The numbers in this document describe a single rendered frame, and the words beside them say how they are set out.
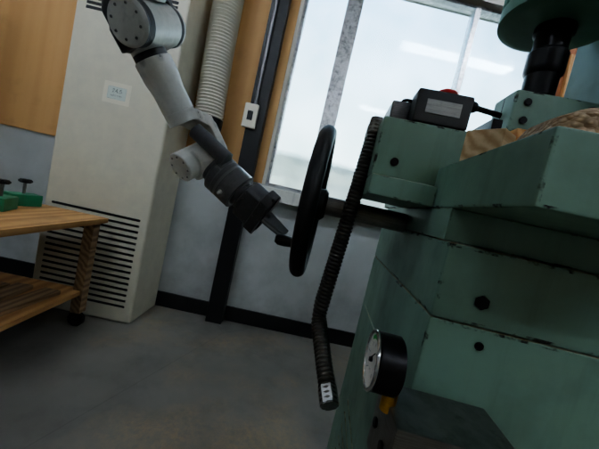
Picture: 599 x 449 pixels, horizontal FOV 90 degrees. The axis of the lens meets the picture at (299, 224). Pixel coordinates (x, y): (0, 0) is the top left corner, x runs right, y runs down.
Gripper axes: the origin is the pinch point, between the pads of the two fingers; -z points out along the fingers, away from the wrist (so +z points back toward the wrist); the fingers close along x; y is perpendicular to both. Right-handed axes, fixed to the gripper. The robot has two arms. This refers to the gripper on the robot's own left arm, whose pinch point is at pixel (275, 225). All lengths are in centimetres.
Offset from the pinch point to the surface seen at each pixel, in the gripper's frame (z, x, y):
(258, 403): -38, -78, 5
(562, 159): -16, 43, -24
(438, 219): -17.6, 29.9, -11.2
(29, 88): 165, -95, 50
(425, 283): -21.9, 24.3, -16.1
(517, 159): -14.7, 41.4, -20.5
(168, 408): -13, -82, -16
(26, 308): 52, -99, -20
